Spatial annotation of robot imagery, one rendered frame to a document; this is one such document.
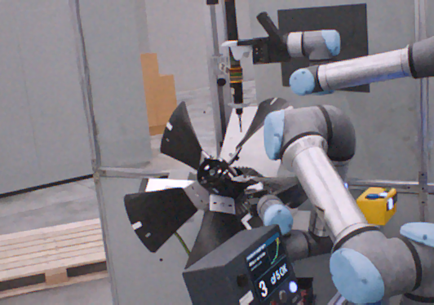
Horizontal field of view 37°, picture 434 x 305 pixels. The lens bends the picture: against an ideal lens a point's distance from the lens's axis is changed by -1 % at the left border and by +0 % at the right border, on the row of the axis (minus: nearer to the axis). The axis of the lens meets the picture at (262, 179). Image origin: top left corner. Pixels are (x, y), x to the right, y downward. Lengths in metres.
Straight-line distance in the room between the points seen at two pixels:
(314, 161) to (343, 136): 0.15
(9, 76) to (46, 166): 1.05
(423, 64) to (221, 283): 0.83
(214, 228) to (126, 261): 1.51
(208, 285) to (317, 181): 0.34
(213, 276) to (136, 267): 2.25
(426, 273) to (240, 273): 0.37
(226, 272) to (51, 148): 6.34
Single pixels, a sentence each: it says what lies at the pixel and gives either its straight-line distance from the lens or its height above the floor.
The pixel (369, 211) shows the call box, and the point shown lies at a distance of 2.27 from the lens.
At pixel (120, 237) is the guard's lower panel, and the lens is 3.54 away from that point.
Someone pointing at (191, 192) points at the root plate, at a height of 1.14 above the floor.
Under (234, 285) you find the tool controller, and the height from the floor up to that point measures 1.21.
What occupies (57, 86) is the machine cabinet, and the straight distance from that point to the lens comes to 7.52.
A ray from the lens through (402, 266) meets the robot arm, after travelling 1.32.
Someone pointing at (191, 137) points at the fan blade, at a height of 1.32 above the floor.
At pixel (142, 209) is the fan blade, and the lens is 2.29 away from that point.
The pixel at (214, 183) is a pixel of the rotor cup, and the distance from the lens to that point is 2.14.
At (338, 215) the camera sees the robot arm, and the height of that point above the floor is 1.30.
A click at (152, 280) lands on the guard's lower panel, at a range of 3.51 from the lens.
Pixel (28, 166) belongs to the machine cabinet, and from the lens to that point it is 7.50.
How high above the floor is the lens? 1.73
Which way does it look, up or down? 15 degrees down
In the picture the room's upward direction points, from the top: 5 degrees counter-clockwise
